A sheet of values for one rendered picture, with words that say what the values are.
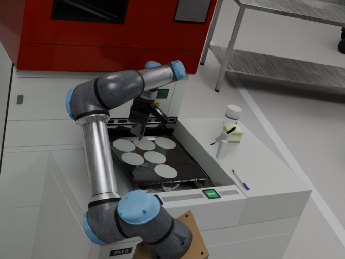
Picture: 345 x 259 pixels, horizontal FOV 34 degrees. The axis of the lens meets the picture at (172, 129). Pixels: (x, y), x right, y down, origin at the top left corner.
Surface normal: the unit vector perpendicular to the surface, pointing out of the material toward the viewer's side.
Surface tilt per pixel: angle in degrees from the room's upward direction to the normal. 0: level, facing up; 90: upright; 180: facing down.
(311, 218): 0
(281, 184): 0
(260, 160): 0
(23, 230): 90
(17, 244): 90
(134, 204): 39
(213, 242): 90
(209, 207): 90
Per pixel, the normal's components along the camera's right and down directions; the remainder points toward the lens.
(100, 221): -0.47, -0.19
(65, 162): 0.24, -0.86
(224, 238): 0.45, 0.52
